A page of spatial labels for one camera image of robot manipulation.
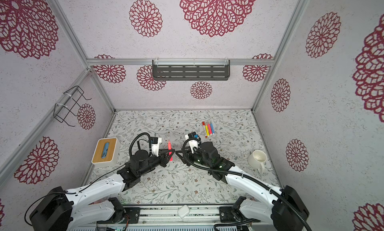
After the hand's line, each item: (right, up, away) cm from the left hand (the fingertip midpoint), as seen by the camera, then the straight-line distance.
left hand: (174, 152), depth 78 cm
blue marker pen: (+25, +11, +31) cm, 41 cm away
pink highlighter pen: (-2, +3, -4) cm, 5 cm away
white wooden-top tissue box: (-43, -2, +14) cm, 46 cm away
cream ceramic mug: (+47, -6, +7) cm, 47 cm away
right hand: (+3, +3, -5) cm, 7 cm away
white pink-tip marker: (+18, +14, +32) cm, 39 cm away
